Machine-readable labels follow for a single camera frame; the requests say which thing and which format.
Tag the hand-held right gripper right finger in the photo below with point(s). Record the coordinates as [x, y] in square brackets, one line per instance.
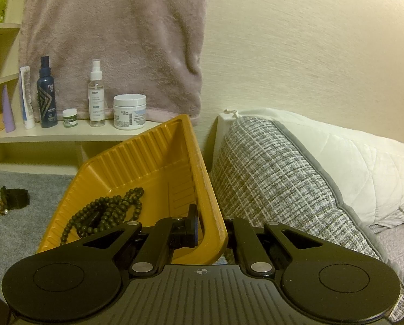
[237, 233]

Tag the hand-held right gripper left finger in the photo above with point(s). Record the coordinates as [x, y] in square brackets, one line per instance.
[196, 232]

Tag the yellow plastic tray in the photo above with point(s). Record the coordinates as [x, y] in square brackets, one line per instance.
[147, 166]

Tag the grey woven cushion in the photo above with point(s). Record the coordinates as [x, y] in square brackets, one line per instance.
[273, 176]

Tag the white quilted pillow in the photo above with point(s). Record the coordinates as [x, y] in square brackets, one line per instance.
[358, 169]

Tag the white cream jar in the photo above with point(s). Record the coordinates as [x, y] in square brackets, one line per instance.
[130, 112]

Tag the light grey herringbone blanket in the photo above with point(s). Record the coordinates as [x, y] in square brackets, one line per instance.
[398, 247]

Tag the clear spray bottle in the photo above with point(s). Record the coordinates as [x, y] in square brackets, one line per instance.
[96, 105]

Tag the small green jar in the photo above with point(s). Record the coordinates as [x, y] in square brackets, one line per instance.
[69, 120]

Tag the cream wooden shelf unit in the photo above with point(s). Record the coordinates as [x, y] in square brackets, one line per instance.
[53, 135]

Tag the black watch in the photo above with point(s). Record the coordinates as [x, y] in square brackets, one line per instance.
[17, 197]

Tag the dark blue spray bottle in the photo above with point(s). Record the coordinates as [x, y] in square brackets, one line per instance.
[46, 101]

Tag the pink fleece towel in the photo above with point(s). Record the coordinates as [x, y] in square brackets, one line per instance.
[120, 40]

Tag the white squeeze tube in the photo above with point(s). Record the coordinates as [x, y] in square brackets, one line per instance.
[26, 101]

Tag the purple cone bottle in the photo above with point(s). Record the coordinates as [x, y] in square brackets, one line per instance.
[8, 115]

